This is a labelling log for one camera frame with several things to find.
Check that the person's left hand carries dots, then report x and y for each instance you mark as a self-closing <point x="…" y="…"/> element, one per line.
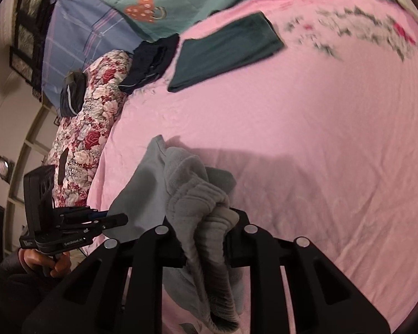
<point x="31" y="260"/>

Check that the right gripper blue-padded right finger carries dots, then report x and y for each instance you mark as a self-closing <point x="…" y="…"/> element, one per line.
<point x="295" y="285"/>

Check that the dark green folded pants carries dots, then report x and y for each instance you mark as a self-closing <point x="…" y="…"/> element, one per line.
<point x="238" y="44"/>

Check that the navy folded pants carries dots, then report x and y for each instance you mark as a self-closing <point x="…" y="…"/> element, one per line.
<point x="150" y="61"/>

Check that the red floral quilt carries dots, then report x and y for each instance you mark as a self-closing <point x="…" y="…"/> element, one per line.
<point x="80" y="140"/>

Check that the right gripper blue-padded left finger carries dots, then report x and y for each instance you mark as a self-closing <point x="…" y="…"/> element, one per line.
<point x="116" y="289"/>

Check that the blue plaid pillow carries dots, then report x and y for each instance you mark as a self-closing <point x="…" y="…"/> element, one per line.
<point x="81" y="31"/>

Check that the pink floral bed sheet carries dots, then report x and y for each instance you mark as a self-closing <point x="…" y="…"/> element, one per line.
<point x="322" y="138"/>

